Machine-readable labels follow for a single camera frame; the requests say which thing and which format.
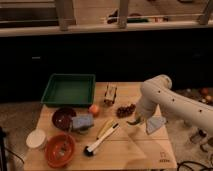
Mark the green chili pepper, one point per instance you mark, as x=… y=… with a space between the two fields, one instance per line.
x=135 y=122

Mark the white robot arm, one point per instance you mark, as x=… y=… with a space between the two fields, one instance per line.
x=157 y=92

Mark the red apple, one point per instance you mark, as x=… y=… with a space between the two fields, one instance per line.
x=94 y=110

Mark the bunch of red grapes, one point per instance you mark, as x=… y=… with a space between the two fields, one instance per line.
x=125 y=111

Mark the blue sponge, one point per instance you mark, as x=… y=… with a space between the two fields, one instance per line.
x=83 y=121

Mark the green plastic tray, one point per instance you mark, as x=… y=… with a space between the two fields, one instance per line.
x=75 y=90

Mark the dark red bowl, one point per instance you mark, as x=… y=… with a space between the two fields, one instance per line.
x=62 y=118

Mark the grey folded cloth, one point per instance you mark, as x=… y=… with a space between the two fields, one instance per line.
x=154 y=123

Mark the metal spoon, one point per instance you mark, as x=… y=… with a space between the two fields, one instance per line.
x=64 y=147

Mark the orange plastic bowl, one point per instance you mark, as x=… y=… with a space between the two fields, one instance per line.
x=52 y=150

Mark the white round container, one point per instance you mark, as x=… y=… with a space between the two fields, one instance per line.
x=37 y=139

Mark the spice bottles on floor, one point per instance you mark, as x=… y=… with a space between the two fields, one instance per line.
x=199 y=135

